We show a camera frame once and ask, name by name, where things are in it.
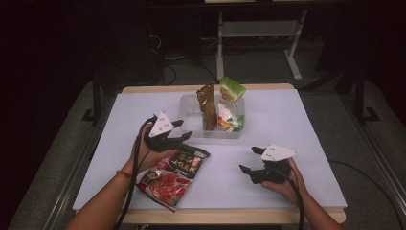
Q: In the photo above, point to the brown food packet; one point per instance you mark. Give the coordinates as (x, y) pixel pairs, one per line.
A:
(208, 108)

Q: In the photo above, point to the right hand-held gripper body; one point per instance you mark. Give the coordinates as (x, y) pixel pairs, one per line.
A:
(271, 172)

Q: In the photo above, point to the white metal stand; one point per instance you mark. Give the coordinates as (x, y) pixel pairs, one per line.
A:
(220, 48)

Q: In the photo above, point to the red and black food packet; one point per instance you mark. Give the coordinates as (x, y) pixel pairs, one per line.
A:
(169, 185)

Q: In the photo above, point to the aluminium frame rail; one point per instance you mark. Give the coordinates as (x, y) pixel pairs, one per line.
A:
(68, 179)
(379, 159)

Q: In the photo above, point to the clear plastic container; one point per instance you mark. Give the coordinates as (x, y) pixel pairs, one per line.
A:
(191, 121)

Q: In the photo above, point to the black metal stand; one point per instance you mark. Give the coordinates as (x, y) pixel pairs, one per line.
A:
(360, 96)
(96, 96)

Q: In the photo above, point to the person's left hand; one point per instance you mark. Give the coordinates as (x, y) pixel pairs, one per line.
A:
(145, 158)

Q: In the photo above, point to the green and white food packet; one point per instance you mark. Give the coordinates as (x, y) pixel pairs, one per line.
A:
(230, 105)

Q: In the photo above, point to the person's right hand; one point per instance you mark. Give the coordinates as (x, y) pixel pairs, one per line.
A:
(290, 188)

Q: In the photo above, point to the white table sheet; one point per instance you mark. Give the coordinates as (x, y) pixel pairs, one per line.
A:
(271, 115)

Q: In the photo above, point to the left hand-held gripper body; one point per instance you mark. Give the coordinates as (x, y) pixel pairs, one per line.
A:
(161, 126)

